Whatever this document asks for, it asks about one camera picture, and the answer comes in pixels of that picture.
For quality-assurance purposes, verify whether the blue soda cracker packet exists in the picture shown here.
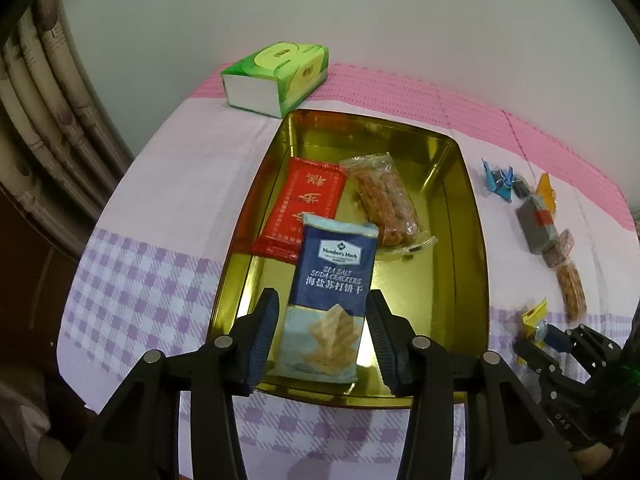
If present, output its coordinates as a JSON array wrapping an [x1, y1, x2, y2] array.
[[270, 214, 378, 385]]

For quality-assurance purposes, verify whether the grey seaweed snack packet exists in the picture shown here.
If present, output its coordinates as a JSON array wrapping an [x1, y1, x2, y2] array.
[[516, 194, 559, 255]]

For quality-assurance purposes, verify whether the yellow blue candy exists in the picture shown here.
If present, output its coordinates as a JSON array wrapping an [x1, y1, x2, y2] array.
[[513, 299, 572, 366]]

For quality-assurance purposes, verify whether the orange crispy bar packet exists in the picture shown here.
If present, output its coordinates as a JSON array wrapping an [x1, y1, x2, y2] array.
[[556, 260, 587, 323]]

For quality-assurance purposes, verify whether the gold metal tin box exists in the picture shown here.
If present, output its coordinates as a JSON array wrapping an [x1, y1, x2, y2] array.
[[209, 110, 489, 408]]

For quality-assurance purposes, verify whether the pink purple checked tablecloth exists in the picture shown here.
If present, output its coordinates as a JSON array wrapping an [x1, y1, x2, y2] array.
[[56, 64, 639, 479]]

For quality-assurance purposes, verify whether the clear wrapped peanut bar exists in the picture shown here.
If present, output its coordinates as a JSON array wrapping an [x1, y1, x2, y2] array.
[[338, 153, 438, 259]]

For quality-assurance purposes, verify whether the yellow snack packet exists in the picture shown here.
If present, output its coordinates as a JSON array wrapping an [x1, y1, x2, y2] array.
[[536, 172, 556, 218]]

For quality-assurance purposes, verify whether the red snack packet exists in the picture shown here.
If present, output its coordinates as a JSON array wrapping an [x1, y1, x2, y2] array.
[[252, 157, 346, 263]]

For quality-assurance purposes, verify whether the beige patterned curtain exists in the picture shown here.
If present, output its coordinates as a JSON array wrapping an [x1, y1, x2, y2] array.
[[1, 0, 132, 257]]

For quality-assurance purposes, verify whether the green tissue pack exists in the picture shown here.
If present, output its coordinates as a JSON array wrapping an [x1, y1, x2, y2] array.
[[220, 41, 329, 118]]

